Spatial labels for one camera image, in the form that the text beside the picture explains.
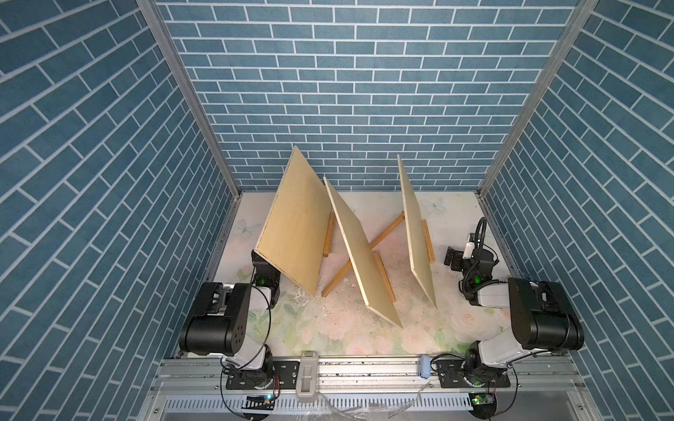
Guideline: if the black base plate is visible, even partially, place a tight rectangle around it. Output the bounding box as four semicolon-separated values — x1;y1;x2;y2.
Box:
435;359;511;389
223;360;299;390

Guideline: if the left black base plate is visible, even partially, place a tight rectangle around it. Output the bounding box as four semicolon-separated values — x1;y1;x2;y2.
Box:
223;360;299;390

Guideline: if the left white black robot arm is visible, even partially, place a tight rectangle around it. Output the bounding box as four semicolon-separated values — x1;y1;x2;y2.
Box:
178;251;281;383

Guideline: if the blue rail clip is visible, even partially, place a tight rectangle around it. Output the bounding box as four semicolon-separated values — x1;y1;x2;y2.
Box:
418;354;432;379

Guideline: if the right green circuit board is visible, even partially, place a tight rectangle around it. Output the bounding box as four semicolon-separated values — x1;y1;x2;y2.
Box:
469;393;496;407

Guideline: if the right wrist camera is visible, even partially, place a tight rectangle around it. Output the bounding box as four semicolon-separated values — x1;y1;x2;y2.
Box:
463;241;475;260

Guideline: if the aluminium front rail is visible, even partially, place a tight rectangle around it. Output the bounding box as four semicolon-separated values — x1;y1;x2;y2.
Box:
140;355;600;420

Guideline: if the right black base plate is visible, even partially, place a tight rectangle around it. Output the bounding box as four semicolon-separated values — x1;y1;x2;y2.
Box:
435;359;511;389

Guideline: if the plywood canvas board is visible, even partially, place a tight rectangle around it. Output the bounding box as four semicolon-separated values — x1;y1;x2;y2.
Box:
324;177;403;328
398;155;437;307
255;147;332;296

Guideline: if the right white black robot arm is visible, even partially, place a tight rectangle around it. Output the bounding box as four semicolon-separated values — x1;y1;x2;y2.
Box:
444;247;584;387

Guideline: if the grey rail clamp handle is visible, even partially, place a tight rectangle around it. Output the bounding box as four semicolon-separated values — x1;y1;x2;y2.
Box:
296;351;319;403

